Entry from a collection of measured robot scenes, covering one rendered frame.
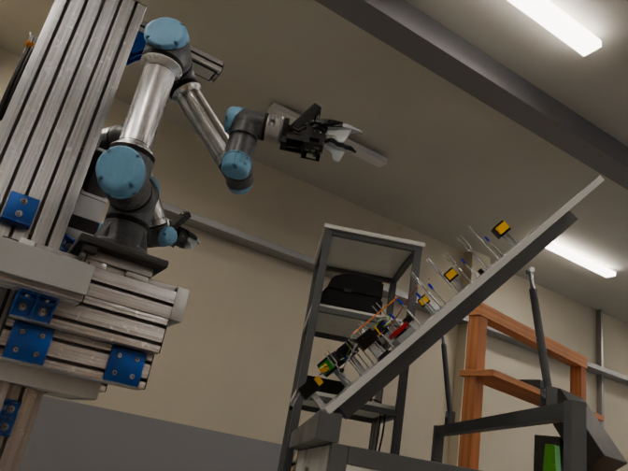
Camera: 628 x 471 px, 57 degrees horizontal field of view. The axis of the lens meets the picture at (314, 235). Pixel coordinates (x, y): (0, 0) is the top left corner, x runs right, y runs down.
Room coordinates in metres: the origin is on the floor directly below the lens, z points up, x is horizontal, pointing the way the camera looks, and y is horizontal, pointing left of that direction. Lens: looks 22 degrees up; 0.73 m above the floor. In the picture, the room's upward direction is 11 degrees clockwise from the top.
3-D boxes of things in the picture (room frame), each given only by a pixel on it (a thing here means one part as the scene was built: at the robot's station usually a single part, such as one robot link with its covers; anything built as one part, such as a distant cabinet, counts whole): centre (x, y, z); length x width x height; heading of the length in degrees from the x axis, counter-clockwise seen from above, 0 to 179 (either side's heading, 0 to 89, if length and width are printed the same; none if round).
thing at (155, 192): (1.47, 0.50, 1.33); 0.13 x 0.12 x 0.14; 2
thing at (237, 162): (1.37, 0.23, 1.46); 0.11 x 0.08 x 0.11; 2
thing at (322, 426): (1.99, -0.10, 0.83); 1.18 x 0.05 x 0.06; 1
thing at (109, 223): (1.48, 0.50, 1.21); 0.15 x 0.15 x 0.10
